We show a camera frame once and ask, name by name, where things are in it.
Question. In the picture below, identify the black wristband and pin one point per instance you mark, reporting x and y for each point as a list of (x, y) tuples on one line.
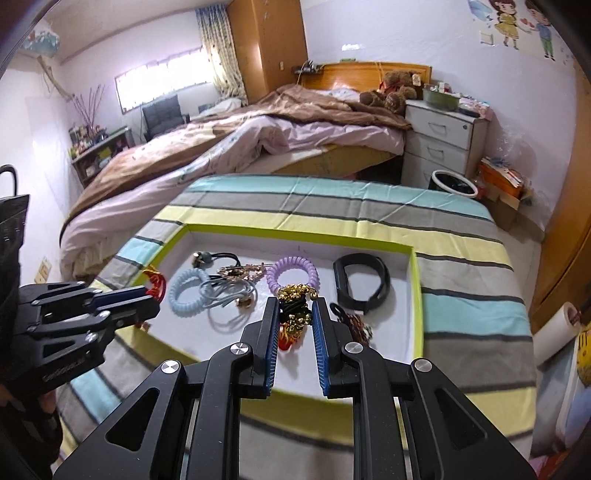
[(378, 286)]

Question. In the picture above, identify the patterned curtain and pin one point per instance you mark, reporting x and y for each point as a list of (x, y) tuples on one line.
[(221, 55)]

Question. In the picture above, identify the power strip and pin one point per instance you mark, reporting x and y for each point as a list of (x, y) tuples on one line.
[(307, 70)]

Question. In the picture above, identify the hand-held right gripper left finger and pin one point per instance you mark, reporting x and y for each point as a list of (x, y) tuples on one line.
[(272, 350)]

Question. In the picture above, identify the striped bedsheet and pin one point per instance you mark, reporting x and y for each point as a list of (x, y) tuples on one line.
[(461, 258)]

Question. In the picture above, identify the cluttered shelf desk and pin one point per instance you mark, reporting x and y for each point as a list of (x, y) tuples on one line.
[(99, 157)]

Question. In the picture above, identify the cartoon children wall sticker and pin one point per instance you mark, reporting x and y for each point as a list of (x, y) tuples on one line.
[(508, 23)]

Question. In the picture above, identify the stack of books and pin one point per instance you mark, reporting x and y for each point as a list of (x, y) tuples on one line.
[(503, 175)]

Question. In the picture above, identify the window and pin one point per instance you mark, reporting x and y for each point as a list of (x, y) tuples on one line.
[(157, 78)]

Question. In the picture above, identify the person's left hand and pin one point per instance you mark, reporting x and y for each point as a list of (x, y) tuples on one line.
[(27, 438)]

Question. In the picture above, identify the white paper roll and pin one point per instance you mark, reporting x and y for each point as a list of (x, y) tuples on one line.
[(554, 332)]

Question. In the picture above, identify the pink brown quilt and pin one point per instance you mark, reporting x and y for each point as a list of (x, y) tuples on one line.
[(184, 161)]

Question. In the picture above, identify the yellow-green cardboard box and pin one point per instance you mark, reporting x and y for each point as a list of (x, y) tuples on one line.
[(383, 332)]

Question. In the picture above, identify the brown teddy bear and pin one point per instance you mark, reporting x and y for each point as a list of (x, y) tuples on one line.
[(392, 99)]

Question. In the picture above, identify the dry branches decoration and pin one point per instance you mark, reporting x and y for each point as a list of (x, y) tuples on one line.
[(90, 110)]

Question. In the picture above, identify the tall wooden wardrobe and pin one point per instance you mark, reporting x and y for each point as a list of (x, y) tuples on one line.
[(272, 46)]

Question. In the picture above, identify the brown cardboard carton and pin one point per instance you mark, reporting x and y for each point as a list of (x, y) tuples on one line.
[(505, 203)]

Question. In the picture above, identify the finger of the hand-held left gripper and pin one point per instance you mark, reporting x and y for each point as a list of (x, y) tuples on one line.
[(134, 311), (120, 295)]

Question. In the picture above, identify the green basin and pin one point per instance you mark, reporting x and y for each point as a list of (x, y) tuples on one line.
[(441, 99)]

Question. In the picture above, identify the black trash bin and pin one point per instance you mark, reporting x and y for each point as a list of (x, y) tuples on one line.
[(438, 182)]

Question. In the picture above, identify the red gold hair ornament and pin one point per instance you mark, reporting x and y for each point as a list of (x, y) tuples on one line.
[(157, 286), (298, 293)]

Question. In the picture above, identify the wooden headboard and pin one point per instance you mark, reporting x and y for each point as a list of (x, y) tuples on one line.
[(351, 74)]

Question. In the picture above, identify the wide wooden wardrobe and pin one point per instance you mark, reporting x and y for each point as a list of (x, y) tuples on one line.
[(568, 230)]

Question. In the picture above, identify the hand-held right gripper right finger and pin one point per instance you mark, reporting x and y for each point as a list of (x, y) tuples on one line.
[(322, 355)]

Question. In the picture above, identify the black office chair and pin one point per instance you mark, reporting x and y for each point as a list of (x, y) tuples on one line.
[(159, 113)]

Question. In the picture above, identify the wall outlet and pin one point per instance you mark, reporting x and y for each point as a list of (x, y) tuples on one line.
[(45, 271)]

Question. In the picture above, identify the white nightstand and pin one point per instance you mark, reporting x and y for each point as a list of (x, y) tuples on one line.
[(438, 138)]

